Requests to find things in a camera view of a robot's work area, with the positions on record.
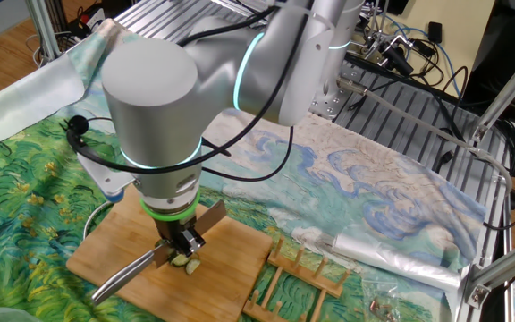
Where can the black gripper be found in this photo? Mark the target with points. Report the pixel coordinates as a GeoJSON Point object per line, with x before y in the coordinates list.
{"type": "Point", "coordinates": [177, 227]}

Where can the steel kitchen knife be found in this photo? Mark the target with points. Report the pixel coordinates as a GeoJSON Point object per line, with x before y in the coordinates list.
{"type": "Point", "coordinates": [123, 277]}

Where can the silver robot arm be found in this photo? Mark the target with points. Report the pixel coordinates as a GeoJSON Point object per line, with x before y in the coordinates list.
{"type": "Point", "coordinates": [150, 112]}

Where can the half-round cucumber slice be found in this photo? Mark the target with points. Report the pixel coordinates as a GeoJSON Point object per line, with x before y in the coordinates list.
{"type": "Point", "coordinates": [192, 267]}
{"type": "Point", "coordinates": [178, 260]}

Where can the bamboo cutting board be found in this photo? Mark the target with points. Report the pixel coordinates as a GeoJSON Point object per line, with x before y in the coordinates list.
{"type": "Point", "coordinates": [222, 277]}

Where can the wooden peg dish rack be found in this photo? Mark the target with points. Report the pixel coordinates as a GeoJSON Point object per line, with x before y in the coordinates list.
{"type": "Point", "coordinates": [306, 273]}

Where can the painted landscape tablecloth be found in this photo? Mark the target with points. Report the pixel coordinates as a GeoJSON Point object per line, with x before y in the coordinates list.
{"type": "Point", "coordinates": [351, 179]}

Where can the clear bag of brass screws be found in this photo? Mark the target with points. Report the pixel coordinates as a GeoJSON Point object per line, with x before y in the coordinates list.
{"type": "Point", "coordinates": [387, 304]}

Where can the roll of clear plastic bags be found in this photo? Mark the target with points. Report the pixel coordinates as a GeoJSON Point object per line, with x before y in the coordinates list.
{"type": "Point", "coordinates": [396, 261]}

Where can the black power strip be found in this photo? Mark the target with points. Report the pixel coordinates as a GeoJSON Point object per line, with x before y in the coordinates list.
{"type": "Point", "coordinates": [88, 20]}

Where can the black monitor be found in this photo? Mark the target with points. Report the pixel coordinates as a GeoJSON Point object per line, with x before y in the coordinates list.
{"type": "Point", "coordinates": [508, 44]}

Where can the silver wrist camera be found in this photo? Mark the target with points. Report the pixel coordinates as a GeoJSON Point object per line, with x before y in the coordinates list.
{"type": "Point", "coordinates": [105, 181]}

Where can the aluminium frame post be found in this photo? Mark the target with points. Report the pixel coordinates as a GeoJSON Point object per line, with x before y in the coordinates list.
{"type": "Point", "coordinates": [43, 31]}

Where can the black camera on bracket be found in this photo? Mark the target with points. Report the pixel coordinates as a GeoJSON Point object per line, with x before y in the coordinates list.
{"type": "Point", "coordinates": [396, 58]}

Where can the aluminium frame bar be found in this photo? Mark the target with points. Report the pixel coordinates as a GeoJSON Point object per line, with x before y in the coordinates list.
{"type": "Point", "coordinates": [508, 89]}
{"type": "Point", "coordinates": [503, 268]}

